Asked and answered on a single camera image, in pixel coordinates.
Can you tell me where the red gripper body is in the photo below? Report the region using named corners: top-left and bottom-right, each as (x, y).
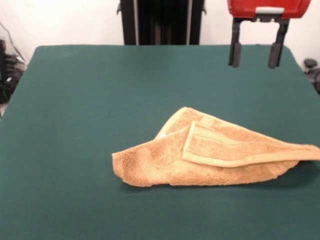
top-left (226, 0), bottom-right (311, 24)

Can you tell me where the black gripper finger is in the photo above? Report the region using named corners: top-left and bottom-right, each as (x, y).
top-left (267, 18), bottom-right (291, 69)
top-left (228, 17), bottom-right (244, 69)

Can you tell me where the tan terry towel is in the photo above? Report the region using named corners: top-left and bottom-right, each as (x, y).
top-left (111, 106), bottom-right (320, 188)

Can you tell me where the dark wheeled stand foot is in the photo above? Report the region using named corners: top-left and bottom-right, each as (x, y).
top-left (303, 58), bottom-right (320, 95)
top-left (2, 53), bottom-right (27, 102)

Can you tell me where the dark green table cloth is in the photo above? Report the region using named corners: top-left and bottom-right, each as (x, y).
top-left (0, 44), bottom-right (320, 240)

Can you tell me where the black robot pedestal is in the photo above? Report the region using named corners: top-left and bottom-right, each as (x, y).
top-left (116, 0), bottom-right (208, 46)

